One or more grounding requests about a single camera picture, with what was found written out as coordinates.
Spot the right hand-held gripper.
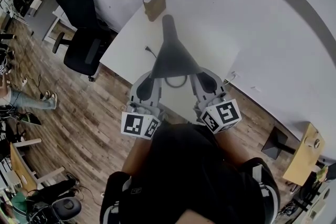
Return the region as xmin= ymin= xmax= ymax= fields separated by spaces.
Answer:
xmin=189 ymin=67 xmax=243 ymax=135

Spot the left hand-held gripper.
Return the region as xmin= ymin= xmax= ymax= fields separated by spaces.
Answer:
xmin=120 ymin=71 xmax=169 ymax=141

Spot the black desk lamp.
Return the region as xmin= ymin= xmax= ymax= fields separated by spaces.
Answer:
xmin=149 ymin=15 xmax=203 ymax=80

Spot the person's right forearm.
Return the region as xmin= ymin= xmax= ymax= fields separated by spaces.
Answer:
xmin=215 ymin=130 xmax=253 ymax=166

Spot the person's left forearm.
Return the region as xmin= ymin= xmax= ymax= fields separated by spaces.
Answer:
xmin=122 ymin=136 xmax=156 ymax=175

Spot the light wooden desk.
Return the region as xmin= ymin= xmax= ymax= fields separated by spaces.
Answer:
xmin=282 ymin=122 xmax=327 ymax=187

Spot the wooden desk with white legs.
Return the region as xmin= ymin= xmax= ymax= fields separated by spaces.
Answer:
xmin=9 ymin=137 xmax=66 ymax=194

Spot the brown hardcover book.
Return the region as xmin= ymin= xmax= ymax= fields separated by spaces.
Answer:
xmin=142 ymin=0 xmax=167 ymax=23

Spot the black high-back office chair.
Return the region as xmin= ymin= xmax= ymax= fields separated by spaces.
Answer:
xmin=51 ymin=0 xmax=112 ymax=82

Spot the black box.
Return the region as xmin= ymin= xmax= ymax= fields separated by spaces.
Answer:
xmin=261 ymin=126 xmax=295 ymax=161

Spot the small white side table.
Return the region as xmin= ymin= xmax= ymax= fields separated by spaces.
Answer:
xmin=43 ymin=4 xmax=77 ymax=45

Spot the small white box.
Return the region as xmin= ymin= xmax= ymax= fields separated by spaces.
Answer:
xmin=28 ymin=0 xmax=43 ymax=17

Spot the black padded swivel chair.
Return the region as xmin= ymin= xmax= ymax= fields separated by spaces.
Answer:
xmin=27 ymin=180 xmax=82 ymax=224

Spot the black lamp power cable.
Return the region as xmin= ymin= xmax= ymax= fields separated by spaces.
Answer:
xmin=145 ymin=46 xmax=188 ymax=89

